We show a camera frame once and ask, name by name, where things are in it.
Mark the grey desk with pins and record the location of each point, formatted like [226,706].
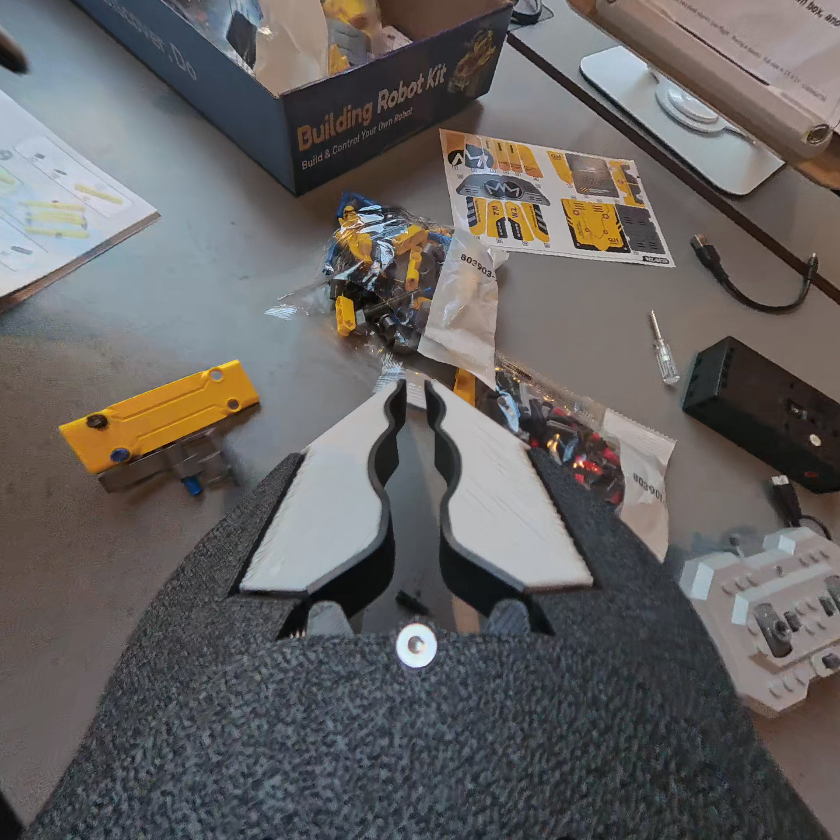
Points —
[197,315]

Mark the bag of black red pins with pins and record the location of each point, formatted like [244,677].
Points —
[590,453]

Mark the yellow grey sticker sheet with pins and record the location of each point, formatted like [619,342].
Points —
[544,197]

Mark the yellow grey brick assembly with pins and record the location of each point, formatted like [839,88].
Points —
[157,413]

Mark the blue robot kit box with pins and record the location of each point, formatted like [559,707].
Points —
[367,124]

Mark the wooden display board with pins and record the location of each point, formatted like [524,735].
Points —
[722,98]

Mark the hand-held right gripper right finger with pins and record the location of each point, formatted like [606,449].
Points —
[505,505]

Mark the black battery box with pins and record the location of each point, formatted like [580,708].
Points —
[754,407]

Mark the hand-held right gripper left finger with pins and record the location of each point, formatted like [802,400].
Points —
[328,499]

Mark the black pin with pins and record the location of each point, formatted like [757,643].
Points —
[410,597]

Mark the bag of yellow bricks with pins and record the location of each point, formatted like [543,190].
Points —
[394,275]

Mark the heap of clear part bags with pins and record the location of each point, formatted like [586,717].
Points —
[289,39]

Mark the grey hub brick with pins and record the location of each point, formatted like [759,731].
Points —
[768,623]

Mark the instruction booklet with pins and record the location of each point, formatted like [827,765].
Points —
[52,203]

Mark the printed instruction sheet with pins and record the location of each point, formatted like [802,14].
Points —
[761,46]

